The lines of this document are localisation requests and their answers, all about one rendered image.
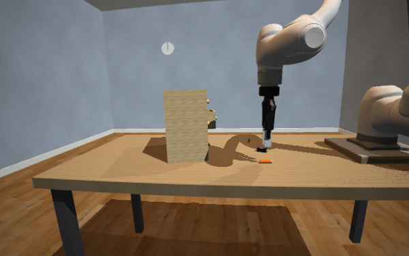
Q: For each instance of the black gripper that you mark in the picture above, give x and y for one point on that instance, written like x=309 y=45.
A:
x=268 y=92

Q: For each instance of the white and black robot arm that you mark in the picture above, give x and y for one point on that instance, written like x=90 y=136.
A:
x=381 y=115

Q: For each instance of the orange battery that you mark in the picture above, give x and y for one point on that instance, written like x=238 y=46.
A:
x=265 y=161

